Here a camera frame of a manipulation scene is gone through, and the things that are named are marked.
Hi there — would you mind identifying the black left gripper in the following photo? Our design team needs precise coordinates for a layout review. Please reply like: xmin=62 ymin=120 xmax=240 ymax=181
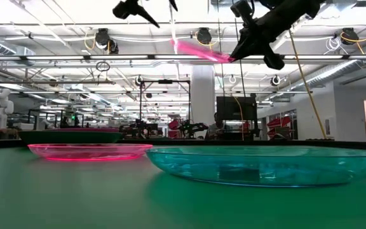
xmin=112 ymin=0 xmax=179 ymax=29

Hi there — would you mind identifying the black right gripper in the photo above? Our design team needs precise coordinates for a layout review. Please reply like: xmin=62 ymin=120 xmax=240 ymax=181
xmin=230 ymin=4 xmax=300 ymax=71

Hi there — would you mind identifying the clear pink plastic plate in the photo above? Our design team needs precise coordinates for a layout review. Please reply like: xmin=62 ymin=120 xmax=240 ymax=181
xmin=27 ymin=142 xmax=154 ymax=162
xmin=170 ymin=38 xmax=236 ymax=64

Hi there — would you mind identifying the clear blue plastic plate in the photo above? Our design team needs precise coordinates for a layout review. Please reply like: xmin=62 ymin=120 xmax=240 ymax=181
xmin=144 ymin=145 xmax=366 ymax=188

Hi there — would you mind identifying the black monitor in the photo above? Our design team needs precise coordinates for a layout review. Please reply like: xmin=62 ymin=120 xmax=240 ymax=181
xmin=216 ymin=95 xmax=259 ymax=121

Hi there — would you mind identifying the white building column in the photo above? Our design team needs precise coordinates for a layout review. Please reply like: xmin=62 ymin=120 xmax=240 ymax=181
xmin=191 ymin=65 xmax=216 ymax=139

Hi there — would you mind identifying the person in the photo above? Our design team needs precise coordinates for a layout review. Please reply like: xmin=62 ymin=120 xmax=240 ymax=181
xmin=205 ymin=111 xmax=225 ymax=141

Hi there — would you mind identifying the large green plastic plate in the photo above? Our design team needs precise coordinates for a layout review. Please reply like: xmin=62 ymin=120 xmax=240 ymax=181
xmin=18 ymin=130 xmax=123 ymax=146

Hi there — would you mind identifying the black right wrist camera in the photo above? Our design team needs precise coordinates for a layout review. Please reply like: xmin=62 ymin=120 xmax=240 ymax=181
xmin=230 ymin=0 xmax=254 ymax=19

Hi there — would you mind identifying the yellow power cable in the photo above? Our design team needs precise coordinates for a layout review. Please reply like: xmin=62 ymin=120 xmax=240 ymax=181
xmin=288 ymin=29 xmax=327 ymax=140

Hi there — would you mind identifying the black rig frame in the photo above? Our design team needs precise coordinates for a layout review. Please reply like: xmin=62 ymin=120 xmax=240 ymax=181
xmin=139 ymin=79 xmax=192 ymax=128

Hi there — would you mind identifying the black aluminium table frame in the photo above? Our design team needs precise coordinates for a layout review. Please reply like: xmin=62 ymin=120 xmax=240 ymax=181
xmin=0 ymin=139 xmax=366 ymax=152

